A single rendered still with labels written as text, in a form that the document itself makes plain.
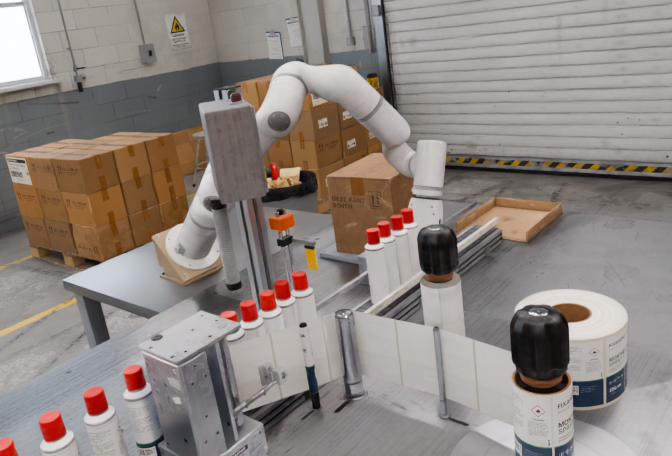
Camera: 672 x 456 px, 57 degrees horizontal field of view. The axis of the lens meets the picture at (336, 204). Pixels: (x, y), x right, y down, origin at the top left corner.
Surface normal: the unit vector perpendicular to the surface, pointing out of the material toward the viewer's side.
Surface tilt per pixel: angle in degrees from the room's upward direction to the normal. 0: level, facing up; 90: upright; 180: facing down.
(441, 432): 0
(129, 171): 91
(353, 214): 90
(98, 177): 90
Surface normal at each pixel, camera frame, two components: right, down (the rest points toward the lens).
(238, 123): 0.26, 0.26
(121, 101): 0.77, 0.09
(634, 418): -0.13, -0.95
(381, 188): -0.56, 0.32
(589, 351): 0.02, 0.29
